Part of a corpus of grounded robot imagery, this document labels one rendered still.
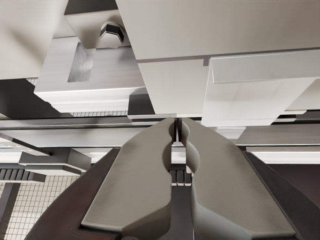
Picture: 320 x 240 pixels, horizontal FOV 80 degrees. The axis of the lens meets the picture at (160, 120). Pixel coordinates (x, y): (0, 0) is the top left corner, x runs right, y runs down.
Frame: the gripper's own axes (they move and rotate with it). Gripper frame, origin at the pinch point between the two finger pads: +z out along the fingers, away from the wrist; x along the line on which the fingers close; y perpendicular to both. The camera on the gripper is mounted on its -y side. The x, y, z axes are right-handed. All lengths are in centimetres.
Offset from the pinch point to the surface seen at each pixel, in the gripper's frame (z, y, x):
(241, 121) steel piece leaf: 10.0, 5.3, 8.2
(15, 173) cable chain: 35, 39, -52
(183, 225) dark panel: 29, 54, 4
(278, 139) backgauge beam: 26.1, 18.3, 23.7
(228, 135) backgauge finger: 12.3, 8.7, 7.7
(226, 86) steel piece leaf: 5.3, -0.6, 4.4
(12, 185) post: 57, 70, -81
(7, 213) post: 48, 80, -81
